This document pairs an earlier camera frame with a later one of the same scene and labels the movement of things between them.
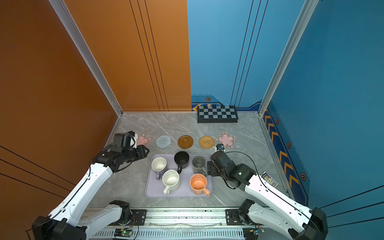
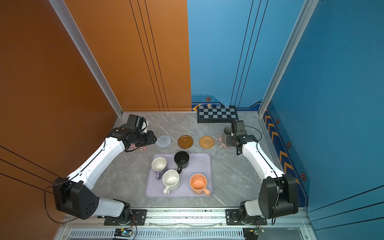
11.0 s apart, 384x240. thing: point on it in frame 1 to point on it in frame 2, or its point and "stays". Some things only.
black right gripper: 211,169 to 229,142
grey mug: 198,164 to 227,130
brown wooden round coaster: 185,142 stays
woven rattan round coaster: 206,142 stays
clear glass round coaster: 163,141 stays
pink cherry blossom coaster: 228,140 stays
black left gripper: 142,152 to 151,140
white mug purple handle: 158,164 stays
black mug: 181,158 stays
